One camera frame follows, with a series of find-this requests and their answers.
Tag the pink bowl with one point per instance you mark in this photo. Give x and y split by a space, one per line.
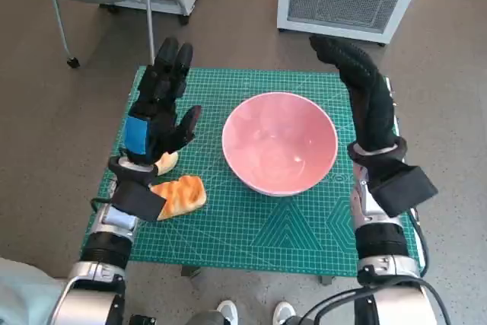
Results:
277 138

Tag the left robot hand blue tape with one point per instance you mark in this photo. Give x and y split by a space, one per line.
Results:
160 131

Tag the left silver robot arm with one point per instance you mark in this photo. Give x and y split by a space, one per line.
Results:
106 241

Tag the right black wrist camera box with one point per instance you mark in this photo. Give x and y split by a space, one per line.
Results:
403 190

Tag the silver metal pole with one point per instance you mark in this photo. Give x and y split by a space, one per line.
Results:
149 9

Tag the left black wrist camera box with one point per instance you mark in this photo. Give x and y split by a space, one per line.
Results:
139 201

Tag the person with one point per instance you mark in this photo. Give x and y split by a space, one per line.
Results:
23 294

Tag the right robot hand black glove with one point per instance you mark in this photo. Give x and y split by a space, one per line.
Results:
373 112

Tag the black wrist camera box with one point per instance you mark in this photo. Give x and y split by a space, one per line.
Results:
403 190
139 201

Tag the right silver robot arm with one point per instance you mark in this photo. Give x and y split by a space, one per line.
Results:
380 241

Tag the dark table bracket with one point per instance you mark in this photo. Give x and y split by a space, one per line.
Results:
327 280
190 271

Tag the green cutting mat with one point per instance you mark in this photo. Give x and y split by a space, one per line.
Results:
213 226

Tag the round toy bread bun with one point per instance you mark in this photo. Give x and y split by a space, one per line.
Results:
169 161

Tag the white shoe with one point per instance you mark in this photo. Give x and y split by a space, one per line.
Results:
283 311
228 311

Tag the oblong orange toy bread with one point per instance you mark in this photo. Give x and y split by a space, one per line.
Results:
186 192

